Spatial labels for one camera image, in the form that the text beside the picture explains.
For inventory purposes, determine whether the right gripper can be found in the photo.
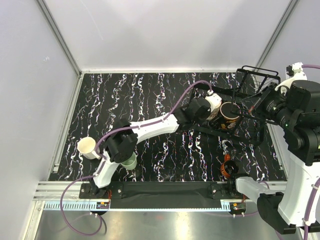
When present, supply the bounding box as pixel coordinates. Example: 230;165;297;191
242;81;298;129

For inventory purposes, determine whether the black skull mug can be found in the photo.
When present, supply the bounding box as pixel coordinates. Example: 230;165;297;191
215;101;240;131

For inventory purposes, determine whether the orange black mug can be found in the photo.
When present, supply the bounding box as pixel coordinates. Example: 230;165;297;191
220;154;239;179

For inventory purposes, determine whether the beige printed mug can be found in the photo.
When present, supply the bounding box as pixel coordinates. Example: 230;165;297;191
206;106;221;126

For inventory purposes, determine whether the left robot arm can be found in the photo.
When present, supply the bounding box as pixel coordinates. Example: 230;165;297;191
90;96;219;199

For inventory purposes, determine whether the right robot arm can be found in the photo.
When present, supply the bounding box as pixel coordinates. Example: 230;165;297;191
226;80;320;239

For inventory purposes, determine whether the green cup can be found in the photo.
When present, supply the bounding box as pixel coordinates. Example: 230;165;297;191
121;153;137;171

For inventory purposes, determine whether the cream cup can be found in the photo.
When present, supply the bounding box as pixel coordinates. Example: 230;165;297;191
77;136;101;160

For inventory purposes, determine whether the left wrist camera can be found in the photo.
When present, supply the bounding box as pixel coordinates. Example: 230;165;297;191
204;90;222;113

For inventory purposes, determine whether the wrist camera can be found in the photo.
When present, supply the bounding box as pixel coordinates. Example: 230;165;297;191
204;90;222;113
274;62;307;96

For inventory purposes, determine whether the black wire dish rack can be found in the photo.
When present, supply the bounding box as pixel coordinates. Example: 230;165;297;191
191;65;281;146

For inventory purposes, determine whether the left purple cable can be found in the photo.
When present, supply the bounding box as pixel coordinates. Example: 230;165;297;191
59;80;215;237

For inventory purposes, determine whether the purple cable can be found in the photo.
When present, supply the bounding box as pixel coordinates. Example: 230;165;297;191
59;80;215;237
273;63;320;240

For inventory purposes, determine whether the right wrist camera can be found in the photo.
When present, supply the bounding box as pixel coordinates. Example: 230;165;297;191
274;62;307;96

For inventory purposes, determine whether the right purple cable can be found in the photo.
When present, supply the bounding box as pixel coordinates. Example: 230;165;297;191
273;63;320;240

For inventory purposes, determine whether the slotted cable duct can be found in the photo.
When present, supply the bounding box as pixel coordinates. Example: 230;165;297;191
44;199;231;212

